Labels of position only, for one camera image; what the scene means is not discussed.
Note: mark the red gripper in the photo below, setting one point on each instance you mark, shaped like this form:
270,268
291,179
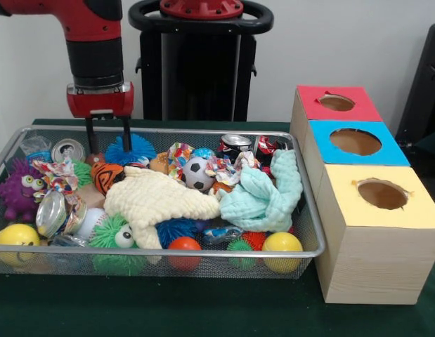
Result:
101,102

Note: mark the orange tiger plush toy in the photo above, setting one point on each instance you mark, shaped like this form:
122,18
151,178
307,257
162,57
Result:
104,177

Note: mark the red robot arm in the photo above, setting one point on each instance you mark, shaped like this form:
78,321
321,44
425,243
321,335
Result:
94,35

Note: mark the wooden box with three holes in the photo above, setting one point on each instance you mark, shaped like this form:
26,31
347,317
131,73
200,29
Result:
378,259

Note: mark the blue spiky ball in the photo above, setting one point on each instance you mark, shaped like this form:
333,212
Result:
143,149

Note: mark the cream waffle cloth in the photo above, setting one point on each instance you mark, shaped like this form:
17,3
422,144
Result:
157,200

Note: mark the green furry toy with eyes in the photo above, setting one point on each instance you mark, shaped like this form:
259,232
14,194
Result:
108,230

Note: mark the small soccer ball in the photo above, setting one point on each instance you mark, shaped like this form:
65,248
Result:
196,173

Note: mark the purple spiky monster toy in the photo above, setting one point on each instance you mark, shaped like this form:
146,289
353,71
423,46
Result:
17,196

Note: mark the red orange ball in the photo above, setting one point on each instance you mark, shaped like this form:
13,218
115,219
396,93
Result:
183,243

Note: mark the yellow smiley ball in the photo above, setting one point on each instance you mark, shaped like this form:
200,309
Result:
17,235

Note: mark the mint green cloth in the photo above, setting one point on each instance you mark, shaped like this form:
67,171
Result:
259,207

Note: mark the dark green table cloth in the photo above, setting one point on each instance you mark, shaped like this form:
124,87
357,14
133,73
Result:
168,309

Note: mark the plain yellow ball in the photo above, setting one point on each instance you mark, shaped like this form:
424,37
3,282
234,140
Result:
282,242

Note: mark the black upright panel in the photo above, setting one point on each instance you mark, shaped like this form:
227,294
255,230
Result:
424,87

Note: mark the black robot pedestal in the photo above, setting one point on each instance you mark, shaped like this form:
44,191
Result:
199,70

